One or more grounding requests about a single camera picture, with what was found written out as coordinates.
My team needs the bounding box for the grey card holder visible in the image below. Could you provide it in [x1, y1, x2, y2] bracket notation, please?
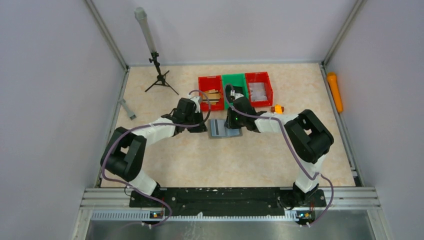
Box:
[208, 118, 243, 139]

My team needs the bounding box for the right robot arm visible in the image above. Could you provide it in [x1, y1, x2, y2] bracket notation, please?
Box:
[225, 93, 334, 208]

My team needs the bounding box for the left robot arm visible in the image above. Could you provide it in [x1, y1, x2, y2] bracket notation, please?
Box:
[100, 96, 208, 196]

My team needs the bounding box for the black item in bin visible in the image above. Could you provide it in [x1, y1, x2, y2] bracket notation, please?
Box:
[225, 85, 244, 102]

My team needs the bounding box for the clear bag in bin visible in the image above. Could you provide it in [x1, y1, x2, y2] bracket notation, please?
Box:
[248, 82, 268, 102]

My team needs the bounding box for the left red bin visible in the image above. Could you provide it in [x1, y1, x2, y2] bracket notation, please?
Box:
[198, 75, 225, 111]

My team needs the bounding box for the red bin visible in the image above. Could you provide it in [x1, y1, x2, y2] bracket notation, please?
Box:
[198, 75, 225, 111]
[244, 71, 274, 108]

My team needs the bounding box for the green bin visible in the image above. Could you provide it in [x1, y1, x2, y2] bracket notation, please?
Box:
[221, 73, 249, 98]

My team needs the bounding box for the yellow toy brick car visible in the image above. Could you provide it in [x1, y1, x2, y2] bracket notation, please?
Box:
[270, 104, 285, 115]

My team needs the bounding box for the right red bin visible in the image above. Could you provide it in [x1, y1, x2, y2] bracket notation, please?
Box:
[244, 71, 274, 108]

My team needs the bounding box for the orange flashlight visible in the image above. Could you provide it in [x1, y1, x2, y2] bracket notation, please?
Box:
[326, 72, 344, 113]

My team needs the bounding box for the black tripod with grey tube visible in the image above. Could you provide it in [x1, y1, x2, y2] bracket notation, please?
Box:
[134, 7, 179, 95]

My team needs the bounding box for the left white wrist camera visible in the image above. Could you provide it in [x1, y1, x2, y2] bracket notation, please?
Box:
[187, 94, 203, 113]

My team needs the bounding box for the small grey bracket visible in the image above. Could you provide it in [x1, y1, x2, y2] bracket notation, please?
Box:
[118, 98, 137, 121]

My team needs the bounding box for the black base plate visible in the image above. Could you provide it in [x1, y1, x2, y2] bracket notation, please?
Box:
[129, 186, 327, 217]

